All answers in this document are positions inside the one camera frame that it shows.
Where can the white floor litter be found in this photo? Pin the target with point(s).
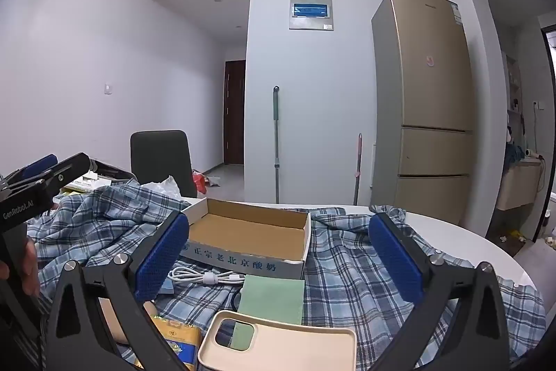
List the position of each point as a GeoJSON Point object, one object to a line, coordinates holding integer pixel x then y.
{"type": "Point", "coordinates": [213, 181]}

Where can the black chair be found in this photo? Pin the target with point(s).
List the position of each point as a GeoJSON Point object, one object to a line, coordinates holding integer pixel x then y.
{"type": "Point", "coordinates": [160, 158]}

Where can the gold refrigerator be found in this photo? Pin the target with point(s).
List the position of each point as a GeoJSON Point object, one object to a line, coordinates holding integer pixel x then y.
{"type": "Point", "coordinates": [434, 114]}

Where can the white wall switch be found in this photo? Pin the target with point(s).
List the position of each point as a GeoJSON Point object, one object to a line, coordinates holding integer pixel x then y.
{"type": "Point", "coordinates": [108, 88]}

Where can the beige phone case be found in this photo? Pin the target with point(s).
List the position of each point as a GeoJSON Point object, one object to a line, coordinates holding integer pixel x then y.
{"type": "Point", "coordinates": [295, 349]}

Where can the pile of small packets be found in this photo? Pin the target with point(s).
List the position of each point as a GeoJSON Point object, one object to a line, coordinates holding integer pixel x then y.
{"type": "Point", "coordinates": [89, 183]}

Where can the blue plaid shirt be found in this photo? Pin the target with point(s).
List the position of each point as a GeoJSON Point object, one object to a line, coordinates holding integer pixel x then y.
{"type": "Point", "coordinates": [347, 266]}

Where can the white hair dryer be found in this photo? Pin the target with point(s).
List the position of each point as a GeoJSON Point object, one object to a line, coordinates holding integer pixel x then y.
{"type": "Point", "coordinates": [532, 153]}

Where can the beige sink cabinet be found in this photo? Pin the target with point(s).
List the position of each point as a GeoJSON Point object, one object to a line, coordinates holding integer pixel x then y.
{"type": "Point", "coordinates": [517, 188]}

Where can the person's left hand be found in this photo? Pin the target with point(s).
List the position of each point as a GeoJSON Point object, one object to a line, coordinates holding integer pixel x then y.
{"type": "Point", "coordinates": [31, 266]}

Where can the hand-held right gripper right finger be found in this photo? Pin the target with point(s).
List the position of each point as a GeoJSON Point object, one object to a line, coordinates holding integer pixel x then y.
{"type": "Point", "coordinates": [396, 260]}

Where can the blue cloth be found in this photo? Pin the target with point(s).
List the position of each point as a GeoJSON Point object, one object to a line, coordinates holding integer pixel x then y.
{"type": "Point", "coordinates": [514, 153]}

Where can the clear plastic bag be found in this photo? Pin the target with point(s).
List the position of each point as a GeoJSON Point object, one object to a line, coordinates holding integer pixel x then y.
{"type": "Point", "coordinates": [167, 188]}

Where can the dark wooden door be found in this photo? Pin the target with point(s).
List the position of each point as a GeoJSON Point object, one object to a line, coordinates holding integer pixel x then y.
{"type": "Point", "coordinates": [234, 114]}

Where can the white wall outlet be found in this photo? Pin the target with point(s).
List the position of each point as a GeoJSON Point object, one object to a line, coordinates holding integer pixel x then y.
{"type": "Point", "coordinates": [539, 105]}

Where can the red bag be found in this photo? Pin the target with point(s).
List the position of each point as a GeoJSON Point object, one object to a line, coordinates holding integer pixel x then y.
{"type": "Point", "coordinates": [199, 181]}

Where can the cardboard box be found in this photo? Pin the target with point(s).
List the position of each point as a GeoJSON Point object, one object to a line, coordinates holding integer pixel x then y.
{"type": "Point", "coordinates": [247, 232]}

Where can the wall electrical panel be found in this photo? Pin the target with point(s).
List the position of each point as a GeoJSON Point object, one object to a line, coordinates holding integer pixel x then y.
{"type": "Point", "coordinates": [311, 3]}

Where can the yellow and blue cigarette pack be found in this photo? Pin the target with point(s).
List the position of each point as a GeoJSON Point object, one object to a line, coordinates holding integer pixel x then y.
{"type": "Point", "coordinates": [182, 347]}

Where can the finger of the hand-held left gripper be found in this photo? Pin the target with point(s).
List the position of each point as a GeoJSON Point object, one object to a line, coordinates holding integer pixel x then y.
{"type": "Point", "coordinates": [65, 171]}
{"type": "Point", "coordinates": [40, 163]}

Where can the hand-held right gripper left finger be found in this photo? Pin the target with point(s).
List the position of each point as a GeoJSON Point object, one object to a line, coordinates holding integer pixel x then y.
{"type": "Point", "coordinates": [160, 260]}

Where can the green sticky note pad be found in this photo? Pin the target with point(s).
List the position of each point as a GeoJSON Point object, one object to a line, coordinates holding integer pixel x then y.
{"type": "Point", "coordinates": [269, 297]}

